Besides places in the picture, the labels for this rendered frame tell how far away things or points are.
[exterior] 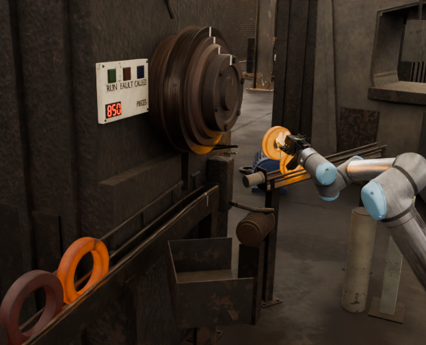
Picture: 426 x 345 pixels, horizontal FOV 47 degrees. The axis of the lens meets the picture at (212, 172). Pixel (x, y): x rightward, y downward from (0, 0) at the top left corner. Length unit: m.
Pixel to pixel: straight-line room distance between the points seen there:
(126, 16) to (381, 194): 0.97
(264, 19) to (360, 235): 8.62
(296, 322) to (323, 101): 2.53
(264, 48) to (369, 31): 6.51
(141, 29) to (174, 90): 0.23
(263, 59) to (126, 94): 9.21
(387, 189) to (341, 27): 2.98
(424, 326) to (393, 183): 1.17
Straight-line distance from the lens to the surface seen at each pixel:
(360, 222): 2.43
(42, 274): 1.27
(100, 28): 1.55
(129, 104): 1.65
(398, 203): 1.64
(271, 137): 2.29
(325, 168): 2.07
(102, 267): 1.46
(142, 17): 1.74
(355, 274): 2.54
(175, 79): 1.67
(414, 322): 2.67
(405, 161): 1.69
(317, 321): 2.53
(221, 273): 1.58
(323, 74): 4.55
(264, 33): 10.74
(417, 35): 4.04
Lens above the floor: 1.36
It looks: 17 degrees down
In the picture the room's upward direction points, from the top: 2 degrees clockwise
